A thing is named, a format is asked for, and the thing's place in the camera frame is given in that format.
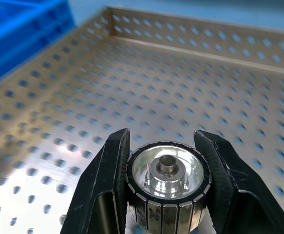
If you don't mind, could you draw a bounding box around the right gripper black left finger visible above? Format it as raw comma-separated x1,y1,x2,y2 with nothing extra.
59,128,132,234

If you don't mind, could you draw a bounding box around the perforated metal tray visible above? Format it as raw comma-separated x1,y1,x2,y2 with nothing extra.
0,6,284,234

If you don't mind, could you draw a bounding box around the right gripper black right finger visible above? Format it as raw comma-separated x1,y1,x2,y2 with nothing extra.
193,129,284,234

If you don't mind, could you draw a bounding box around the blue compartment tray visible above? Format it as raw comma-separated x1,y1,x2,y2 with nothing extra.
0,0,76,87

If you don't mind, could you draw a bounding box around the metal cylinder part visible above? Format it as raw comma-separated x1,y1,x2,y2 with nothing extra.
126,140,213,234

